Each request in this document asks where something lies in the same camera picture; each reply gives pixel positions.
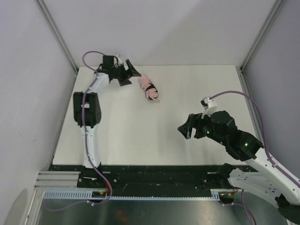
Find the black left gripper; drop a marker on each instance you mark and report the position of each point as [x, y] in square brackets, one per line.
[123, 74]

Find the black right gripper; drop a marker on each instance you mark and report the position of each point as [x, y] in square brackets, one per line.
[198, 126]

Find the pink and black folding umbrella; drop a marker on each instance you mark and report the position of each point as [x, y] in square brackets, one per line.
[150, 91]

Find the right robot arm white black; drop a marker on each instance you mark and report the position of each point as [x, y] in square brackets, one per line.
[275, 184]

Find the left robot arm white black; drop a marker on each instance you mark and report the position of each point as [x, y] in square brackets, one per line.
[86, 106]

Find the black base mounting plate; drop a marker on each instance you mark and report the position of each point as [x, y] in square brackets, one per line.
[175, 180]

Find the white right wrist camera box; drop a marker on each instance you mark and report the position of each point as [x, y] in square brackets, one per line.
[209, 106]

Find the grey slotted cable duct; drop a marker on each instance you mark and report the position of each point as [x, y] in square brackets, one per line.
[97, 195]

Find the left aluminium corner post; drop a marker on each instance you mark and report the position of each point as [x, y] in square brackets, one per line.
[56, 33]

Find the aluminium corner post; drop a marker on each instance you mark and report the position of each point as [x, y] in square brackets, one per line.
[56, 33]
[266, 26]

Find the aluminium frame rail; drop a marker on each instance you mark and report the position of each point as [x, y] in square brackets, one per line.
[56, 180]

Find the right aluminium corner post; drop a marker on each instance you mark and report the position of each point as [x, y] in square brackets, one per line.
[266, 26]

